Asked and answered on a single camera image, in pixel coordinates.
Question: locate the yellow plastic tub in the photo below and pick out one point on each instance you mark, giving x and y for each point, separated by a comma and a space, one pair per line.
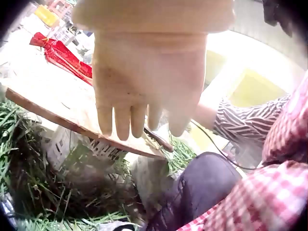
250, 81

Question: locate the pile of green grass leaves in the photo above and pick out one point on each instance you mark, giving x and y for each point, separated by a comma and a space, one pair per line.
31, 173

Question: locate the bunch of cut green stalks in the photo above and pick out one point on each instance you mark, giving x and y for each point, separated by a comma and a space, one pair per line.
184, 151

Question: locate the person's left index finger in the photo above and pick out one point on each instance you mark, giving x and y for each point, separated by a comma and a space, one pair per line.
155, 118

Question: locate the wooden cutting board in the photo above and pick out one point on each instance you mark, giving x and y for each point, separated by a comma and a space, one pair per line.
55, 89

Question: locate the yellow box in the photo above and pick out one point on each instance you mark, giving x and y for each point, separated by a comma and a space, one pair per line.
45, 15

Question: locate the person's left hand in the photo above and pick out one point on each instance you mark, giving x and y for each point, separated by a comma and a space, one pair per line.
149, 72

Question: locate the person's left thumb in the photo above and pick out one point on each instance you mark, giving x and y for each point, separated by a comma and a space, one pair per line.
180, 120

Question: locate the person's left little finger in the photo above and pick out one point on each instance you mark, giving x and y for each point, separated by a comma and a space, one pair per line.
104, 120

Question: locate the person's body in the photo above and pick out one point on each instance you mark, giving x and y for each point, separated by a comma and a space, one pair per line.
272, 182

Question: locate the person's legs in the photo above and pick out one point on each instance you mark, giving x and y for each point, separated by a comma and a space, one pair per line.
204, 182

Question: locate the person's left ring finger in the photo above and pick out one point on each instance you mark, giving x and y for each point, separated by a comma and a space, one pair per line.
122, 124

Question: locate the white plastic crate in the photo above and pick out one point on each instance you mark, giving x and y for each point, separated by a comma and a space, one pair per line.
62, 144

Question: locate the person's left middle finger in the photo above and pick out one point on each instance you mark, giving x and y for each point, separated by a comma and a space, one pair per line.
139, 122

